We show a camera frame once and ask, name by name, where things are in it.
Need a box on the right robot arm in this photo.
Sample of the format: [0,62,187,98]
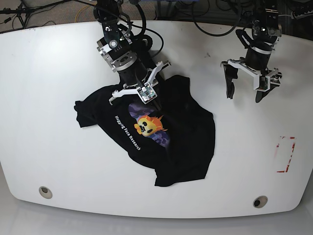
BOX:
[94,0,282,104]

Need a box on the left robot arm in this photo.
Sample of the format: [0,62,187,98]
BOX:
[213,0,282,103]

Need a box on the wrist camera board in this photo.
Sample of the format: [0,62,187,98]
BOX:
[136,82,157,104]
[259,76,270,92]

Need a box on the red tape marking rectangle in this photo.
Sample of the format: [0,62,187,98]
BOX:
[273,136,296,173]

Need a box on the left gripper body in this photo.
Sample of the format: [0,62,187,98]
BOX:
[221,47,282,91]

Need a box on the left table cable grommet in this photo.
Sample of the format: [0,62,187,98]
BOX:
[39,187,53,199]

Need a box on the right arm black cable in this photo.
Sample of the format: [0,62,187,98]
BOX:
[97,0,164,81]

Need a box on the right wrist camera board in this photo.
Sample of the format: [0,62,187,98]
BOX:
[136,82,157,104]

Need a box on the black tripod stand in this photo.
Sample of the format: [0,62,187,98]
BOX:
[0,0,49,29]

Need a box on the right table cable grommet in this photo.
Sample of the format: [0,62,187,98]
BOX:
[253,196,268,209]

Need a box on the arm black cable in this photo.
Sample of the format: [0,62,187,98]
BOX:
[190,0,255,49]
[97,0,164,81]

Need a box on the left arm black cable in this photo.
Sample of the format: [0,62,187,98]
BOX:
[190,0,255,49]

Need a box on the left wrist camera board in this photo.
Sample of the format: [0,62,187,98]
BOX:
[259,76,270,92]

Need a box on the white power strip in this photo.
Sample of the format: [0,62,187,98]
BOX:
[291,6,313,20]

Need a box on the black printed T-shirt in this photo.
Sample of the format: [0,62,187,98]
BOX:
[74,75,215,187]

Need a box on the table cable grommet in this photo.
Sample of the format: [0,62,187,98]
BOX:
[253,196,268,209]
[39,187,53,199]

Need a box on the yellow cable on floor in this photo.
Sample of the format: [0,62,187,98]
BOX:
[75,4,95,23]

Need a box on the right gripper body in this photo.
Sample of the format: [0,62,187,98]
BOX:
[109,60,171,104]

